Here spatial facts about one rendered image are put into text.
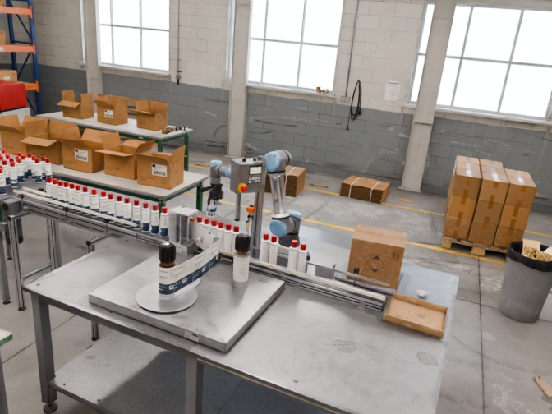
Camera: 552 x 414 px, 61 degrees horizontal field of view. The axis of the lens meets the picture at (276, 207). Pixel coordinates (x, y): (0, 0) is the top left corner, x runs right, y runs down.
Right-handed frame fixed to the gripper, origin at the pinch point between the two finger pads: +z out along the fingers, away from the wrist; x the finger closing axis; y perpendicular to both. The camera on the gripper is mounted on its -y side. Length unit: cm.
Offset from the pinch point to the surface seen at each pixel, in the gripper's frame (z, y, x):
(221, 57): -74, -260, 504
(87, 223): 16, -77, -37
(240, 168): -44, 37, -37
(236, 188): -32, 36, -37
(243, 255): -7, 56, -68
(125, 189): 23, -118, 55
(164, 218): -2.3, -14.2, -36.2
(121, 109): -1, -303, 285
